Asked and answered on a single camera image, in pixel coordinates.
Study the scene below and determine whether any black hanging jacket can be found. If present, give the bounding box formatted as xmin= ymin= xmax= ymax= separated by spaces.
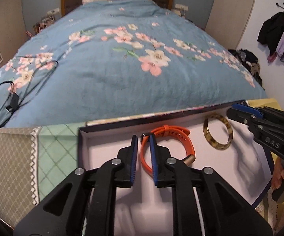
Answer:
xmin=257 ymin=12 xmax=284 ymax=56

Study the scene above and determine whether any black charger cable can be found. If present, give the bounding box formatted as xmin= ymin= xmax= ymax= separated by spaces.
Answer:
xmin=0 ymin=60 xmax=60 ymax=138

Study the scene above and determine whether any tortoiseshell bangle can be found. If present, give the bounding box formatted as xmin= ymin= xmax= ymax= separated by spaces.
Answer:
xmin=203 ymin=113 xmax=233 ymax=151

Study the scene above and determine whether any orange smart watch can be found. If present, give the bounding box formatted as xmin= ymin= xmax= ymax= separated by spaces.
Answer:
xmin=140 ymin=124 xmax=196 ymax=178

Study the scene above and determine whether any dark blue shallow box tray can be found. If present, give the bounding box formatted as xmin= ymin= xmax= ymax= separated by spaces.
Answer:
xmin=77 ymin=100 xmax=275 ymax=236

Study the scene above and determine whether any yellow towel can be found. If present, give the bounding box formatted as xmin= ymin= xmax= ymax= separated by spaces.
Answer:
xmin=247 ymin=98 xmax=283 ymax=111

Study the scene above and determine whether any pile of dark clothes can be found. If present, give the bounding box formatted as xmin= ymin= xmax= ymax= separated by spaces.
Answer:
xmin=228 ymin=49 xmax=262 ymax=86

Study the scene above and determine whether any blue floral duvet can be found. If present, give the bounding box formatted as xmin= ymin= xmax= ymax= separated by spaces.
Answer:
xmin=0 ymin=0 xmax=266 ymax=128

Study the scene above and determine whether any beige wardrobe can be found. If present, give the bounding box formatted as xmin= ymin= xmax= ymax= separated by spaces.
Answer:
xmin=205 ymin=0 xmax=255 ymax=49

